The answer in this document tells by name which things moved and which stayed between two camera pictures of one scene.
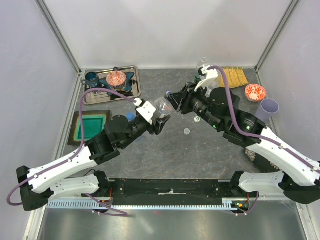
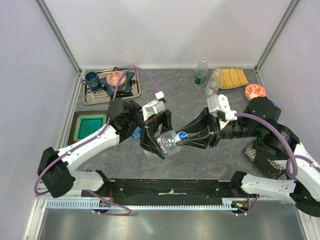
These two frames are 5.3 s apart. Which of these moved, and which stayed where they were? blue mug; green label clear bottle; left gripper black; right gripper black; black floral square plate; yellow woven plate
Moved: right gripper black; left gripper black
Stayed: green label clear bottle; black floral square plate; blue mug; yellow woven plate
